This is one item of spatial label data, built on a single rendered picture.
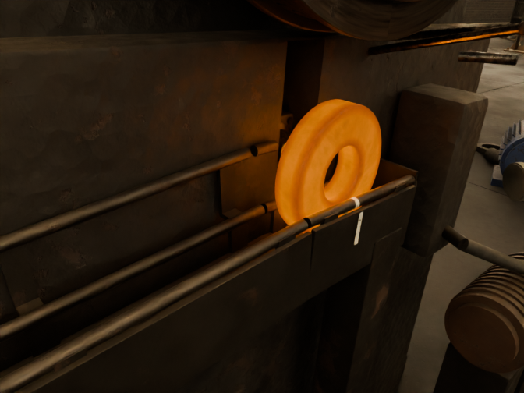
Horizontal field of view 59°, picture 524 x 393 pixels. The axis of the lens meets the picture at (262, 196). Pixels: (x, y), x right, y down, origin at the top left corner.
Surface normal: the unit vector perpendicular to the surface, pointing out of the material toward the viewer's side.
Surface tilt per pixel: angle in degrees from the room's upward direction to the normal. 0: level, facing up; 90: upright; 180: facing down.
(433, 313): 0
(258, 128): 90
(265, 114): 90
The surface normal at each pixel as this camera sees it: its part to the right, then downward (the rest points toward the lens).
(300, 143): -0.52, -0.33
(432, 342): 0.07, -0.90
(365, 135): 0.71, 0.34
